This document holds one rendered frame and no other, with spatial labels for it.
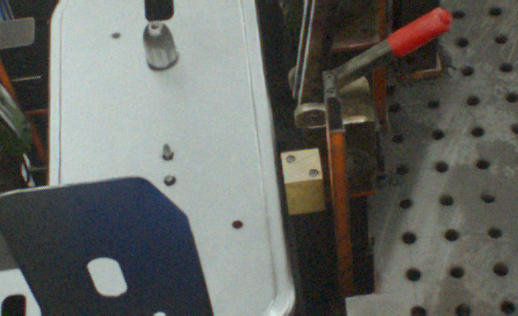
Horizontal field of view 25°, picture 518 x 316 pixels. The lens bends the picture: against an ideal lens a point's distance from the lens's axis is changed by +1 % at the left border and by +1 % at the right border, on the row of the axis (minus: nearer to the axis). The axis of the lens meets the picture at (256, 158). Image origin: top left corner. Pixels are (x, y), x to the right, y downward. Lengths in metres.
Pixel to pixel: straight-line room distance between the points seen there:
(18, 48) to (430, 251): 0.53
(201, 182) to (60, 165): 0.14
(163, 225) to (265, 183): 0.36
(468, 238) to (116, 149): 0.47
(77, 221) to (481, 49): 0.94
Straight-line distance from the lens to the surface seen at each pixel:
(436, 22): 1.01
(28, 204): 0.71
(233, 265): 1.04
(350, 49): 1.25
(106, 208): 0.71
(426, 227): 1.41
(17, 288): 1.07
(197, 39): 1.21
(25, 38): 1.27
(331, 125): 0.91
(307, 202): 1.03
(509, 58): 1.57
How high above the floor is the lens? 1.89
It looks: 54 degrees down
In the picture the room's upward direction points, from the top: 9 degrees counter-clockwise
